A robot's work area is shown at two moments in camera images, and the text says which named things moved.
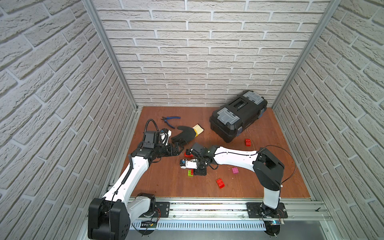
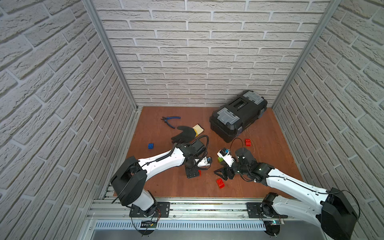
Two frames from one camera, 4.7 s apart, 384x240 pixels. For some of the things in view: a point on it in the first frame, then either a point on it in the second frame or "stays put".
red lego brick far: [248, 142] stays put
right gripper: [199, 172] to [223, 171]
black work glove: [188, 134] stays put
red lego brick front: [220, 183] stays put
